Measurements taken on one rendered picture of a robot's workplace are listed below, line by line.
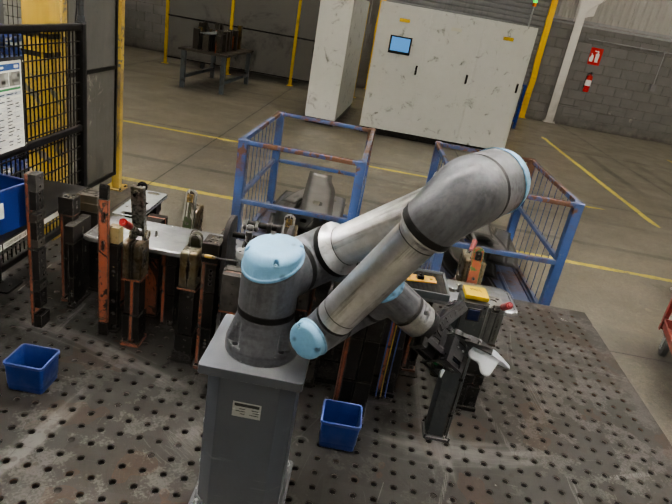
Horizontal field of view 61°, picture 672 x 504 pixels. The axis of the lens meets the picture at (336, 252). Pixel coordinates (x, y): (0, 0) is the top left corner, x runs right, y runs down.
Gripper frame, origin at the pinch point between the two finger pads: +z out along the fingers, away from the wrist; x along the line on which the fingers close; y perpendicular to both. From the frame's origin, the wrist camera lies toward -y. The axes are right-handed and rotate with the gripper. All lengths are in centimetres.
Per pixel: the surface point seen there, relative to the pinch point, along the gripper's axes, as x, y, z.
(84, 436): -73, 45, -46
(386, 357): -46.2, -11.5, 9.9
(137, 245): -79, -5, -63
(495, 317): -19.4, -29.7, 20.0
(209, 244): -59, -10, -50
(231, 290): -55, -1, -40
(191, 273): -70, -4, -47
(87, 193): -114, -22, -81
